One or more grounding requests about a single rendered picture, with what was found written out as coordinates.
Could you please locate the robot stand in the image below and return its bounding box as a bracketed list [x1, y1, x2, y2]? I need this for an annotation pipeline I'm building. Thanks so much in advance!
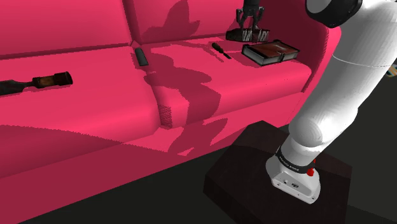
[203, 120, 353, 224]

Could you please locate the dark brown glass bottle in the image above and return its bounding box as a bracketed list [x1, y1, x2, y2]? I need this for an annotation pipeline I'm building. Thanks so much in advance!
[0, 71, 74, 97]

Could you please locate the black remote control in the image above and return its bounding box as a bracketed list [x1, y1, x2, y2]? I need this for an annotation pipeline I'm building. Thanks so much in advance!
[134, 46, 150, 67]

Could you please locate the pink sofa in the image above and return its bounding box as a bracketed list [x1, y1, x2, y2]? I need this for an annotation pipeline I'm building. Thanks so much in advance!
[0, 0, 342, 224]

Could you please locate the brown hardcover book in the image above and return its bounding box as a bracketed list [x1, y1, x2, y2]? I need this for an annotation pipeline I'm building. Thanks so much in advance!
[241, 39, 301, 67]

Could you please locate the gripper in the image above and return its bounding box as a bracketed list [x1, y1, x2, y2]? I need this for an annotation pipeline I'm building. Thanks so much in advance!
[235, 0, 266, 32]

